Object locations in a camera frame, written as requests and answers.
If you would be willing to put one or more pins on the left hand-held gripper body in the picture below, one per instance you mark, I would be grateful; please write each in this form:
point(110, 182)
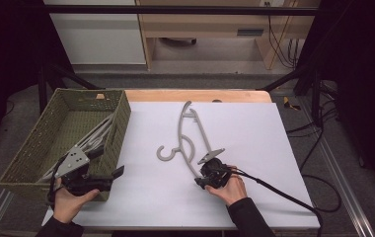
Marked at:
point(73, 161)

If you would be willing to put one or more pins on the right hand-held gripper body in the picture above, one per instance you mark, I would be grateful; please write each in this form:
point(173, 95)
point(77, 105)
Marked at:
point(215, 173)

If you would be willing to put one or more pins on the grey plastic clothes hanger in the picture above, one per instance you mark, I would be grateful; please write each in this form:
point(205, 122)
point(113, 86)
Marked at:
point(91, 136)
point(96, 143)
point(179, 131)

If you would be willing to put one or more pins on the green woven basket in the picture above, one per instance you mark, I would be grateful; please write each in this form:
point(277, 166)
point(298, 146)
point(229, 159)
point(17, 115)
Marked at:
point(67, 121)

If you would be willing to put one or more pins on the person's right hand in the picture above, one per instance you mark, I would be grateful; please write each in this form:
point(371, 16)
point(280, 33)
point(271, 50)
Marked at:
point(233, 191)

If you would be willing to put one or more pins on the person's left hand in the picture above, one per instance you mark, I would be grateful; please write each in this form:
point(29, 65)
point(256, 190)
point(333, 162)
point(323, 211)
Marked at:
point(70, 205)

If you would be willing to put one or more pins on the white table mat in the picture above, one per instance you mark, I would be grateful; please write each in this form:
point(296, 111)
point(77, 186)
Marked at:
point(258, 148)

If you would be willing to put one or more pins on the tan paper tag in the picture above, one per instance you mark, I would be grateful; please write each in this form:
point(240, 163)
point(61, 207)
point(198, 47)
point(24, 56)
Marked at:
point(100, 96)

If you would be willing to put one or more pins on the yellow and black tool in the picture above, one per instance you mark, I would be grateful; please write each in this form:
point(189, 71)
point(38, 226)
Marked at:
point(288, 103)

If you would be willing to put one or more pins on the white cabinet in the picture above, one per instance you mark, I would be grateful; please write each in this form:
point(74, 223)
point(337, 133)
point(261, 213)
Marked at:
point(100, 36)

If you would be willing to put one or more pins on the dark curtain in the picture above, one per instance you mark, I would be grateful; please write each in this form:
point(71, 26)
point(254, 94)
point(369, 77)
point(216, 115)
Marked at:
point(8, 49)
point(366, 65)

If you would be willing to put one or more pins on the light wooden desk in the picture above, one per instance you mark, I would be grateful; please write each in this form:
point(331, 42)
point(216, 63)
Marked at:
point(208, 24)

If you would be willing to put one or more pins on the black frame strut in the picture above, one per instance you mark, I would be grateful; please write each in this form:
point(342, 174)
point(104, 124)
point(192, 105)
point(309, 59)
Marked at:
point(315, 92)
point(42, 85)

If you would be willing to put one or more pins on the black horizontal frame bar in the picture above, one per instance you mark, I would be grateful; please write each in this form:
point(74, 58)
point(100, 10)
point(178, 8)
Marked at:
point(175, 10)

